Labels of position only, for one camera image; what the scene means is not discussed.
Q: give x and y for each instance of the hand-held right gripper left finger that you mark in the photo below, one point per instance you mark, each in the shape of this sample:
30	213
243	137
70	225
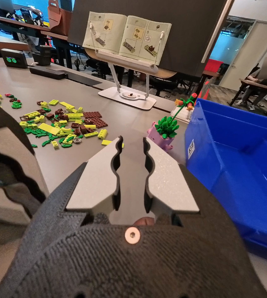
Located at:
93	186

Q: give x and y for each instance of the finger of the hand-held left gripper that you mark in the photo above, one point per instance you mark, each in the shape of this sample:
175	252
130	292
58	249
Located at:
3	204
19	151

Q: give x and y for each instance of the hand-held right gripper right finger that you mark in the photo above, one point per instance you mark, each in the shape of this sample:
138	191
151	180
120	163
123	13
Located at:
170	186

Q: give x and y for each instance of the pile of mixed toy bricks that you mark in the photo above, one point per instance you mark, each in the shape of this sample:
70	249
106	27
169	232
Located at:
61	121

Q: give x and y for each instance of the person's right hand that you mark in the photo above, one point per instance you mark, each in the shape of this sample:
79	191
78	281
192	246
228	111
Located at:
144	221

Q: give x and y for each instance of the green spoked wheel piece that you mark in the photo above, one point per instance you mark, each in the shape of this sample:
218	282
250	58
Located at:
16	105

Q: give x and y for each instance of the lime smooth tile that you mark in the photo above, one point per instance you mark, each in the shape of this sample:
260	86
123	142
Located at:
106	142

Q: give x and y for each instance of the pink brick pot figure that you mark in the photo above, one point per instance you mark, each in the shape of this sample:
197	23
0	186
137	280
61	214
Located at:
161	139

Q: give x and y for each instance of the black device green display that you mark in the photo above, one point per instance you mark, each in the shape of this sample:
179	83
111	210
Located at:
13	59

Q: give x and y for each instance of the black flat bar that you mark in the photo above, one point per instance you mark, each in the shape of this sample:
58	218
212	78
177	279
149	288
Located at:
47	72

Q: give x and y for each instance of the blue plastic bin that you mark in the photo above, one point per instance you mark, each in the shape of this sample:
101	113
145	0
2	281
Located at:
240	186

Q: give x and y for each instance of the white printed card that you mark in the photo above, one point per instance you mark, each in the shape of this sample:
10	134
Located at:
182	115

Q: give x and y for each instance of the black power adapter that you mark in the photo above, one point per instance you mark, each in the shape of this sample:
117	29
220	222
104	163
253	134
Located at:
42	55

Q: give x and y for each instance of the wooden background table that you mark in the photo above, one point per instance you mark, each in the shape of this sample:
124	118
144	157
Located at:
19	25

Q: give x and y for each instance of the orange floor sign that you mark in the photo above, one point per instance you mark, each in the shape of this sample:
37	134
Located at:
204	90

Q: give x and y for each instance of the black office chair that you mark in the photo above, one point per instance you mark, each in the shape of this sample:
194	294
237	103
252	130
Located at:
96	66
166	83

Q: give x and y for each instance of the brown bag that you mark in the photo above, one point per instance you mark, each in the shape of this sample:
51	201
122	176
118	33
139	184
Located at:
59	18

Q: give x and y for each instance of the instruction booklet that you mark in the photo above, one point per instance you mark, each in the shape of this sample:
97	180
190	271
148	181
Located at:
124	35

